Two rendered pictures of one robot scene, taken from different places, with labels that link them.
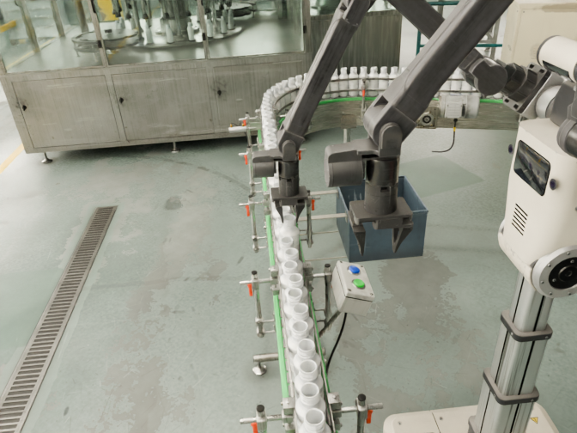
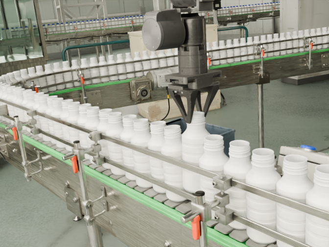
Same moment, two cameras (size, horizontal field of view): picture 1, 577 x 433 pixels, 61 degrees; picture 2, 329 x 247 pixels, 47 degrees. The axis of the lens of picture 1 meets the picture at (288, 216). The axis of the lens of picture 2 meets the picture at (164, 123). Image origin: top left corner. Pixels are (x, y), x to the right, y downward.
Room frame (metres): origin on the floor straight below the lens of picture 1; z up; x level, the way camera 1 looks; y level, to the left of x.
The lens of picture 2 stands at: (0.65, 0.49, 1.41)
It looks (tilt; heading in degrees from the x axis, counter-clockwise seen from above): 16 degrees down; 325
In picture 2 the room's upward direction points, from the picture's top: 5 degrees counter-clockwise
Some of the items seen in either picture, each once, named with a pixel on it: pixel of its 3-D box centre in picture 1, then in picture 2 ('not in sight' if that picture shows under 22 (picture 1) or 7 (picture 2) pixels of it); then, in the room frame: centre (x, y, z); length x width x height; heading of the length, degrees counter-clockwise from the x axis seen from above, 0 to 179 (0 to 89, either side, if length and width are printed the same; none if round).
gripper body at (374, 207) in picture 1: (380, 198); not in sight; (0.77, -0.17, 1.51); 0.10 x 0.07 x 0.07; 93
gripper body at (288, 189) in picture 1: (288, 186); (192, 63); (1.23, -0.01, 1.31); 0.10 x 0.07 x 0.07; 93
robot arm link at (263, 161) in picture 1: (273, 156); (176, 14); (1.22, 0.03, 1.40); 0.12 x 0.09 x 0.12; 92
